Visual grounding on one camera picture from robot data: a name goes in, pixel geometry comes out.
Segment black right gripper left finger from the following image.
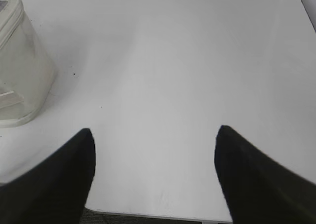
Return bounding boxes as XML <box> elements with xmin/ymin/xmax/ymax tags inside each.
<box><xmin>0</xmin><ymin>128</ymin><xmax>96</xmax><ymax>224</ymax></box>

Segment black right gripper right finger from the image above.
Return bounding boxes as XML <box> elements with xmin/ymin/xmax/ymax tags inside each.
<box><xmin>214</xmin><ymin>125</ymin><xmax>316</xmax><ymax>224</ymax></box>

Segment cream insulated lunch bag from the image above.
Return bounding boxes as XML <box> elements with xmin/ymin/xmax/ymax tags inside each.
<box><xmin>0</xmin><ymin>0</ymin><xmax>57</xmax><ymax>128</ymax></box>

